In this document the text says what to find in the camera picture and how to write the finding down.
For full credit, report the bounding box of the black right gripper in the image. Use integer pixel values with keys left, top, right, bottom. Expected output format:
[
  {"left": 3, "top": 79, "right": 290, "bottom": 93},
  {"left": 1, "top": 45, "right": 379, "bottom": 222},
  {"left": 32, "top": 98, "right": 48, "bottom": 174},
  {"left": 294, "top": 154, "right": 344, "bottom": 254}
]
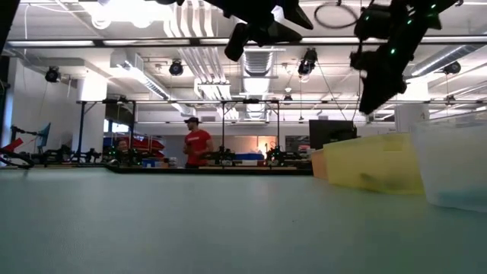
[{"left": 358, "top": 26, "right": 424, "bottom": 116}]

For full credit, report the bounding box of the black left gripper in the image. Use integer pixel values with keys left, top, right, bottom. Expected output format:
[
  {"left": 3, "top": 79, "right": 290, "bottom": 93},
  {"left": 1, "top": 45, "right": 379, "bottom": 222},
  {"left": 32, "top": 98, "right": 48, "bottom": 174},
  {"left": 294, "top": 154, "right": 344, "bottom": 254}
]
[{"left": 224, "top": 0, "right": 315, "bottom": 44}]

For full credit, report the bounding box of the clear plastic bin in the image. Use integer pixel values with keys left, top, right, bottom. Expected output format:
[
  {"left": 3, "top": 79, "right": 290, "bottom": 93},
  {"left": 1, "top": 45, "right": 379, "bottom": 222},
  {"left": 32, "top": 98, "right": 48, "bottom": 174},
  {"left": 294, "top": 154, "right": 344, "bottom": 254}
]
[{"left": 409, "top": 110, "right": 487, "bottom": 214}]

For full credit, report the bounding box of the black computer monitor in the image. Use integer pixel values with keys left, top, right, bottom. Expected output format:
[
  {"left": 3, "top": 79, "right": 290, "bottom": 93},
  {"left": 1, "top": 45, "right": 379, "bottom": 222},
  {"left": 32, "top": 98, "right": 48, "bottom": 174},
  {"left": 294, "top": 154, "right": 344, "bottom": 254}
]
[{"left": 308, "top": 119, "right": 359, "bottom": 151}]

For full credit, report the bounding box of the yellow plastic bin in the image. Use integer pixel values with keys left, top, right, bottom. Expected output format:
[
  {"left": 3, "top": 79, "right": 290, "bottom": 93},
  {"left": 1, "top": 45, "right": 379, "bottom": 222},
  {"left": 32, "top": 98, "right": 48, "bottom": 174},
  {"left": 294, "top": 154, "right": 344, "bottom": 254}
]
[{"left": 323, "top": 132, "right": 426, "bottom": 196}]

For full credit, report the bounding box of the black overhead light bar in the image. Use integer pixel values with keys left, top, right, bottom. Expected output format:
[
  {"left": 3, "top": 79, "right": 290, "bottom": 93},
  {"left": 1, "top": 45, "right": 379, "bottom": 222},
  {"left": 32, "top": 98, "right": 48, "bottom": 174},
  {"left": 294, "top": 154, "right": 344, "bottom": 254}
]
[{"left": 7, "top": 35, "right": 487, "bottom": 49}]

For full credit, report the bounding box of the blue storage box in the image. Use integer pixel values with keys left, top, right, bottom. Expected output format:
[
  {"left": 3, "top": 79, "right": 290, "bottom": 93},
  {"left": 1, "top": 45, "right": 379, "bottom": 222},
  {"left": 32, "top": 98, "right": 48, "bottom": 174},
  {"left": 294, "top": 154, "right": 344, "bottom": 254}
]
[{"left": 234, "top": 152, "right": 266, "bottom": 161}]

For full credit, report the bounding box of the person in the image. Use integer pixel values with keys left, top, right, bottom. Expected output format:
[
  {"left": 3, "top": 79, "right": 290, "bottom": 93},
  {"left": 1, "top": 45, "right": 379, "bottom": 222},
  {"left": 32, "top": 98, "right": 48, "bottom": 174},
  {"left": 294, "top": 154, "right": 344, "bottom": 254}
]
[
  {"left": 115, "top": 139, "right": 131, "bottom": 163},
  {"left": 183, "top": 116, "right": 215, "bottom": 169}
]

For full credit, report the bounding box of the white ceiling light fixture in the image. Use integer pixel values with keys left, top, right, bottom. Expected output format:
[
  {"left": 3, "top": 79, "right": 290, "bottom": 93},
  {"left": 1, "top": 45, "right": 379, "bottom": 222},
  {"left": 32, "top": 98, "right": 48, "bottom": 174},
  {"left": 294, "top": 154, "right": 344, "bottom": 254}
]
[{"left": 81, "top": 0, "right": 168, "bottom": 30}]

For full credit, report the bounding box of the red background equipment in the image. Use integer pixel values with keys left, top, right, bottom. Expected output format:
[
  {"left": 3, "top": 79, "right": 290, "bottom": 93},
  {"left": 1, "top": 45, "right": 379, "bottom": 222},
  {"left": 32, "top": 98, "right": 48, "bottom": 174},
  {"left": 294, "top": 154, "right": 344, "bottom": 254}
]
[{"left": 129, "top": 135, "right": 167, "bottom": 159}]

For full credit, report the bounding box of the green table mat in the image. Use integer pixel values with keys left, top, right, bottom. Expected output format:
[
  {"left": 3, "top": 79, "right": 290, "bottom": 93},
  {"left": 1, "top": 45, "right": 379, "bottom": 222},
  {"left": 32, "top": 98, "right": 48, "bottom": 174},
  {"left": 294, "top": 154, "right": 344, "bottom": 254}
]
[{"left": 0, "top": 169, "right": 487, "bottom": 274}]

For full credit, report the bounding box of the blue background screen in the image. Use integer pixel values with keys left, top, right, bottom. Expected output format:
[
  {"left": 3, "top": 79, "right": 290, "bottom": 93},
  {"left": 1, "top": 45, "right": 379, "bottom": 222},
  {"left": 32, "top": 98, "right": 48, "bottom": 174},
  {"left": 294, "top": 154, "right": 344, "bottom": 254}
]
[{"left": 37, "top": 122, "right": 53, "bottom": 148}]

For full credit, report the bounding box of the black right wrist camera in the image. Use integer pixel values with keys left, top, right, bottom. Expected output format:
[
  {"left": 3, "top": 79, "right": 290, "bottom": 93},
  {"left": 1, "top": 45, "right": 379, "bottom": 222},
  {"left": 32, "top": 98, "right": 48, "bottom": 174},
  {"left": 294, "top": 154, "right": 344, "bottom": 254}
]
[{"left": 349, "top": 51, "right": 381, "bottom": 72}]

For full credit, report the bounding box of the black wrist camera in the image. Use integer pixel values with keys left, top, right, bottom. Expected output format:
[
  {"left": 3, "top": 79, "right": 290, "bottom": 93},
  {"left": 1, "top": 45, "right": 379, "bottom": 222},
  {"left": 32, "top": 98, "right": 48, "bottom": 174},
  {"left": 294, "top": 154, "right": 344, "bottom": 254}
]
[
  {"left": 349, "top": 51, "right": 381, "bottom": 72},
  {"left": 223, "top": 21, "right": 253, "bottom": 63}
]

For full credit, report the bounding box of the black hanging camera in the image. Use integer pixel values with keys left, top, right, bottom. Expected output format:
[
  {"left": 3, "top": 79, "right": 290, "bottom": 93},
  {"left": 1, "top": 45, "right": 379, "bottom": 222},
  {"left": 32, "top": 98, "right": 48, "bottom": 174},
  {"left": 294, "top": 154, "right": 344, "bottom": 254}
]
[
  {"left": 44, "top": 66, "right": 61, "bottom": 83},
  {"left": 297, "top": 47, "right": 319, "bottom": 77},
  {"left": 168, "top": 59, "right": 185, "bottom": 78},
  {"left": 443, "top": 60, "right": 462, "bottom": 75}
]

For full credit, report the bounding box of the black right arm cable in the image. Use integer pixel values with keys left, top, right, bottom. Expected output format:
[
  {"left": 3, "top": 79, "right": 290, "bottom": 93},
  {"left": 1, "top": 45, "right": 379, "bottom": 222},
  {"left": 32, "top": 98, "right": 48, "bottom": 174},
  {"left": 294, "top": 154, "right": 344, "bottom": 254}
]
[{"left": 314, "top": 2, "right": 361, "bottom": 30}]

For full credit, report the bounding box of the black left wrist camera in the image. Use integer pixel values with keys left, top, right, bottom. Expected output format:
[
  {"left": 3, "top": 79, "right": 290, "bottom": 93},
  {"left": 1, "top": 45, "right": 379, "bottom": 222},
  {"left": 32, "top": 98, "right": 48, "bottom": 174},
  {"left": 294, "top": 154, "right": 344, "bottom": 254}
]
[{"left": 223, "top": 21, "right": 253, "bottom": 63}]

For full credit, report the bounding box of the silver ceiling air duct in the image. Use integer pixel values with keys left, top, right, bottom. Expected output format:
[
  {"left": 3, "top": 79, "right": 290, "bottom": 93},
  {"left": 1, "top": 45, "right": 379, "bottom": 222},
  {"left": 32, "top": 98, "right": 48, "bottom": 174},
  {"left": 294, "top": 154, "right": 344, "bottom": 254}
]
[{"left": 232, "top": 37, "right": 287, "bottom": 119}]

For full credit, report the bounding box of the black background workstation frame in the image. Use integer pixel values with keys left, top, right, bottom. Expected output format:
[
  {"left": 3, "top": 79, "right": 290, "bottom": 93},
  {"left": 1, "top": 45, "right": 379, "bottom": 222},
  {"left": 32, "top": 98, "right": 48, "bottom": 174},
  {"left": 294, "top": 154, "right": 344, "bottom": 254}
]
[{"left": 78, "top": 98, "right": 487, "bottom": 168}]

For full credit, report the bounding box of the black aluminium table frame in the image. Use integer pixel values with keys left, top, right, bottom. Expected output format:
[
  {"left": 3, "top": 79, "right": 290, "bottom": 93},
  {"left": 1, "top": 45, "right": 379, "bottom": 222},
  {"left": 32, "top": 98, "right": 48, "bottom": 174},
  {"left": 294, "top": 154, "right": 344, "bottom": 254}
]
[{"left": 106, "top": 165, "right": 314, "bottom": 176}]

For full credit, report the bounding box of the white ceiling vent duct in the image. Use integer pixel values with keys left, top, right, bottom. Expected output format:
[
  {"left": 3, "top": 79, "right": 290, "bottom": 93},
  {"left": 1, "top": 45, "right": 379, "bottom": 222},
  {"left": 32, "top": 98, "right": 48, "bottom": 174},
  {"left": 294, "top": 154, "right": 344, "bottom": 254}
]
[{"left": 110, "top": 56, "right": 197, "bottom": 118}]

